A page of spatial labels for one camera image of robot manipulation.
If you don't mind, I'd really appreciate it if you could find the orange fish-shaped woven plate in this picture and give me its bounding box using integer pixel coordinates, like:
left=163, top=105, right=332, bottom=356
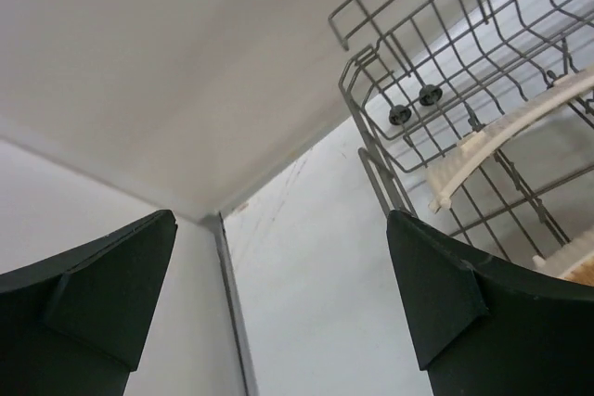
left=533, top=231, right=593, bottom=287

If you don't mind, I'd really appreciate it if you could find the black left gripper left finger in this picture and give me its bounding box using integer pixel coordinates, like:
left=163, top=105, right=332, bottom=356
left=1, top=210, right=177, bottom=395

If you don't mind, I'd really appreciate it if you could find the grey wire dish rack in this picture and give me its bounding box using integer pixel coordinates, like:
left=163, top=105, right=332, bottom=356
left=328, top=0, right=593, bottom=267

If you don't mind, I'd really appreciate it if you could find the yellow rectangular bamboo mat plate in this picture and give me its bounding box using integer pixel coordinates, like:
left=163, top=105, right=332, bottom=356
left=426, top=66, right=593, bottom=212

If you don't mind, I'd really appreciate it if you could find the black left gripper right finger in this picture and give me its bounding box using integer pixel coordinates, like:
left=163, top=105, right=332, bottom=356
left=386, top=211, right=593, bottom=395

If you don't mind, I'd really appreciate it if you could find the aluminium rail left side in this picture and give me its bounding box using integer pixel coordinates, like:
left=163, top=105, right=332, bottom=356
left=211, top=213, right=260, bottom=396

